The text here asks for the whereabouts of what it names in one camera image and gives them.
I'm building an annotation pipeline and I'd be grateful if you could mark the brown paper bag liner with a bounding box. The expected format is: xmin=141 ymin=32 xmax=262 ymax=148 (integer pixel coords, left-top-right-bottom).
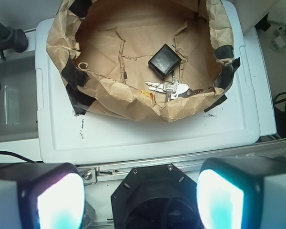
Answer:
xmin=46 ymin=0 xmax=240 ymax=122

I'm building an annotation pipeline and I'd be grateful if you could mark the black square box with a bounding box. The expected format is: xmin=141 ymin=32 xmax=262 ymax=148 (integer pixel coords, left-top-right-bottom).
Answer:
xmin=148 ymin=44 xmax=182 ymax=80

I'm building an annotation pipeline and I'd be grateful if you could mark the silver key bunch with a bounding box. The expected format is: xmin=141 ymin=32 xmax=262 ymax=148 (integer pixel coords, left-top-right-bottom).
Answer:
xmin=145 ymin=72 xmax=204 ymax=103

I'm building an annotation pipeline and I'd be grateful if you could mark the clear plastic container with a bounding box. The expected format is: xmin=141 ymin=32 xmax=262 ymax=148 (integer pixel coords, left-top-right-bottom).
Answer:
xmin=0 ymin=52 xmax=38 ymax=143

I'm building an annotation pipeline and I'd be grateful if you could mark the aluminium extrusion rail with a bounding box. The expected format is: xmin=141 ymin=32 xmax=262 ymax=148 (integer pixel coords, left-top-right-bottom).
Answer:
xmin=78 ymin=138 xmax=286 ymax=185

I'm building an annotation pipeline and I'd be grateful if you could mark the black octagonal mount plate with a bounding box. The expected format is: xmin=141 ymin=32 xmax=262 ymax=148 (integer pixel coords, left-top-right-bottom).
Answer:
xmin=111 ymin=164 xmax=204 ymax=229

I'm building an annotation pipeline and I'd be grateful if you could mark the black cable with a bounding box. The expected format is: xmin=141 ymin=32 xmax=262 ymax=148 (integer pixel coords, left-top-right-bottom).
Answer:
xmin=0 ymin=150 xmax=36 ymax=163

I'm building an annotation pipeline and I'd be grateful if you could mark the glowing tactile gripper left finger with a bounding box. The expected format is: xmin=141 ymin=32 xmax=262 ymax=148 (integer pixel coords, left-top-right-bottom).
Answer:
xmin=0 ymin=163 xmax=85 ymax=229

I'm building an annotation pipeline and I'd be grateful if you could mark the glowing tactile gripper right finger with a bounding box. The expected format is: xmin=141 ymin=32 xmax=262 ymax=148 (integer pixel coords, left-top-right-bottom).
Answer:
xmin=196 ymin=156 xmax=286 ymax=229

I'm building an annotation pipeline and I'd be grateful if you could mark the white plastic bin lid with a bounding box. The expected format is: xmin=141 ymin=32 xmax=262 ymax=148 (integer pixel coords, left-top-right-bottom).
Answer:
xmin=35 ymin=1 xmax=261 ymax=164

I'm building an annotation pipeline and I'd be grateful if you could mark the white connector block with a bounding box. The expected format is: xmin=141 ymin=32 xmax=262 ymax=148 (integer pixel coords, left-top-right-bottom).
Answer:
xmin=271 ymin=27 xmax=286 ymax=51

